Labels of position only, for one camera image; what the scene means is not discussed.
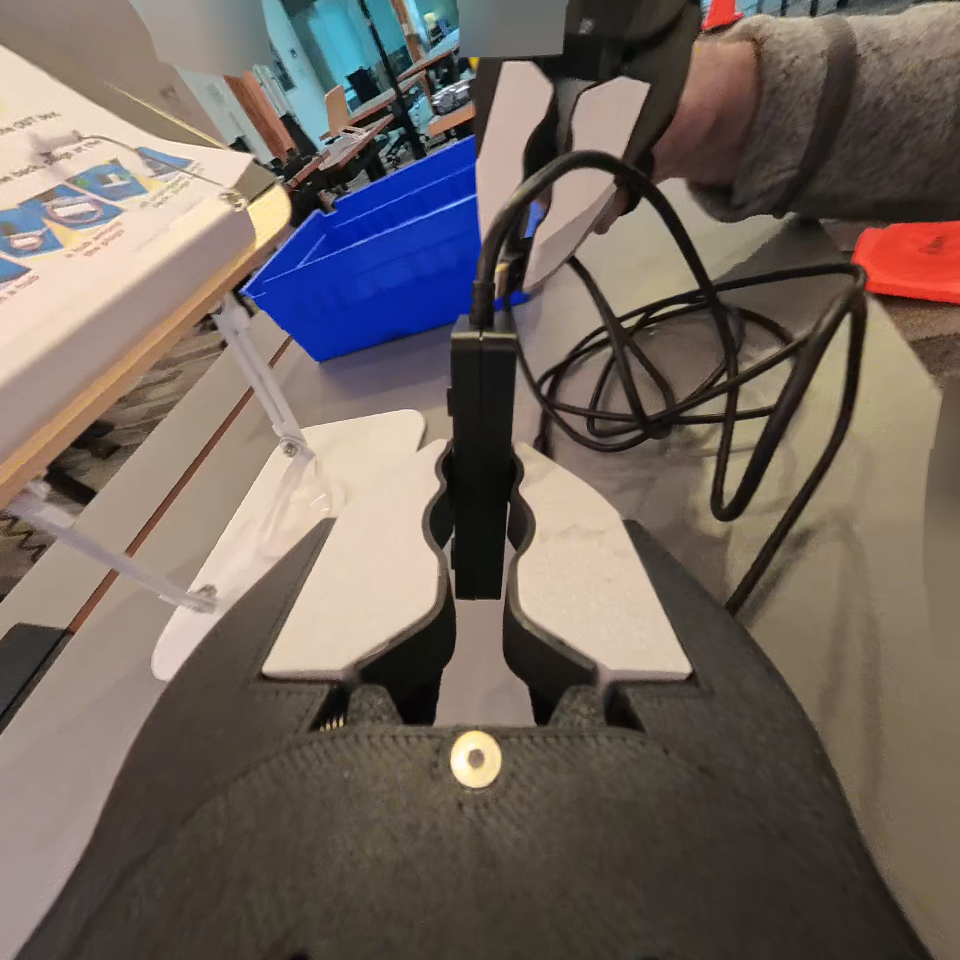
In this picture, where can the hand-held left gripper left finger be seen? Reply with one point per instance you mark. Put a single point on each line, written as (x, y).
(360, 592)

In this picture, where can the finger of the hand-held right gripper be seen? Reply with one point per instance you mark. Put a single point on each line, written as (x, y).
(506, 120)
(607, 127)

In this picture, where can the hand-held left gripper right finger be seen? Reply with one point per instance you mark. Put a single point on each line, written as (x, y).
(600, 600)

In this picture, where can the black box usb hub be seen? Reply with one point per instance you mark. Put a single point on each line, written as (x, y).
(484, 450)

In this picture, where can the blue divided plastic bin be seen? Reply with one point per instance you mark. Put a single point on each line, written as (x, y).
(375, 285)

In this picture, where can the person's right forearm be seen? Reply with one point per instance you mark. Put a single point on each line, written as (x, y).
(862, 112)

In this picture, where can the person's right hand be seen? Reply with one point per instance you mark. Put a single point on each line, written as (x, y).
(712, 112)

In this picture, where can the orange traffic cone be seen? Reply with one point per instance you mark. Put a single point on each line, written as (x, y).
(721, 13)

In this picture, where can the black floor lamp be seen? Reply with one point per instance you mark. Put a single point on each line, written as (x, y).
(386, 75)

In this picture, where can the white stand with wooden board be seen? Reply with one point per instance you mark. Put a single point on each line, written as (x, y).
(360, 450)

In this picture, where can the red cloth pouch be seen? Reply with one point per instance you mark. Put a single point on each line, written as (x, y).
(915, 259)

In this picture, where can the printed instruction sheets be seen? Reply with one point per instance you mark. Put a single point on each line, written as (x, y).
(90, 247)

